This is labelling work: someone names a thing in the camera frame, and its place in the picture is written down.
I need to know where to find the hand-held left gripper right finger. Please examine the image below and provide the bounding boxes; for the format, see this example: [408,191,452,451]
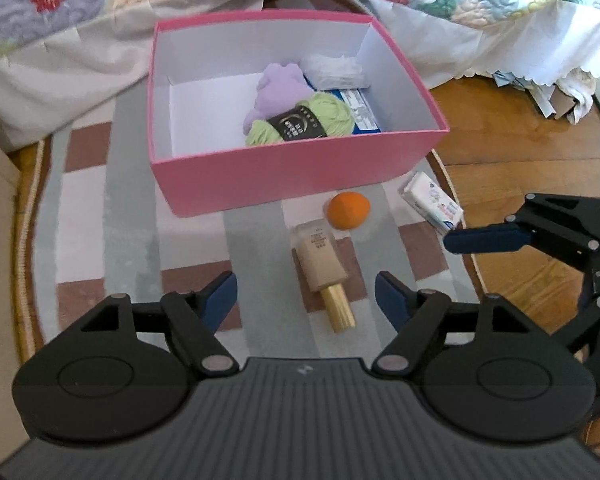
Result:
[371,271,528,376]

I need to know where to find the beige foundation tube gold cap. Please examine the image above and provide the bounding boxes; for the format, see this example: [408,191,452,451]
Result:
[292,220,357,334]

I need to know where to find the clear plastic bag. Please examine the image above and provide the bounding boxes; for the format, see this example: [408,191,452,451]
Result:
[300,54,371,92]

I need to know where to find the blue wipes packet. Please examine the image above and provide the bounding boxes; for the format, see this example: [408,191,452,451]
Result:
[305,77,381,135]

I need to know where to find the pink cardboard box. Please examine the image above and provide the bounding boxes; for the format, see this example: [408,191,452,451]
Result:
[147,14,451,218]

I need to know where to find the purple plush bunny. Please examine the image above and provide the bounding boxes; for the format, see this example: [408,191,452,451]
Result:
[244,62,313,133]

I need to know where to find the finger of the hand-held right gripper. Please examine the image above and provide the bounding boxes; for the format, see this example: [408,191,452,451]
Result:
[554,267,600,356]
[443,193,600,273]

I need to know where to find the orange makeup sponge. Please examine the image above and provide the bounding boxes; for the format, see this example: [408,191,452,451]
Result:
[327,191,371,231]

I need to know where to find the floral quilt bedspread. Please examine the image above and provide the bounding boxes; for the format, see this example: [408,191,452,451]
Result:
[0,0,600,153]

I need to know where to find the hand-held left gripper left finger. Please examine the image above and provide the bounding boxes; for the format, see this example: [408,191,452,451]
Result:
[82,271,239,375]

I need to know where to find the white tissue pack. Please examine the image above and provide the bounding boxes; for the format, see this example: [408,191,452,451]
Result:
[402,172,465,234]

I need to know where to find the checkered grey brown rug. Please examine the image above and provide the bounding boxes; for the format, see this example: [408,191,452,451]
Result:
[12,135,486,361]

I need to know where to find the green yarn ball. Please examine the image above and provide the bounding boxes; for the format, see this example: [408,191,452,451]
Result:
[245,92,356,148]

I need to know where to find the paper scraps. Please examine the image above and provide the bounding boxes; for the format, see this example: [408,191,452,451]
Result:
[492,67,597,125]

